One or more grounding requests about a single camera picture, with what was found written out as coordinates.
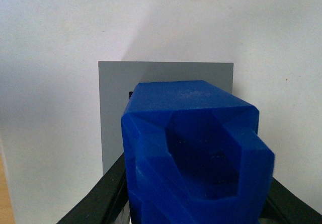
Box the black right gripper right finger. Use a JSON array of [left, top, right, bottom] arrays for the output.
[[261, 179, 321, 224]]

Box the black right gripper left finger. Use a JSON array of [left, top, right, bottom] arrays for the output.
[[58, 155, 130, 224]]

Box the gray cube base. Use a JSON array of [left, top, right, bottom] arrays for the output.
[[98, 61, 233, 173]]

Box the blue handled insert part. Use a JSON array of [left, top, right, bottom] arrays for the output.
[[121, 81, 275, 223]]

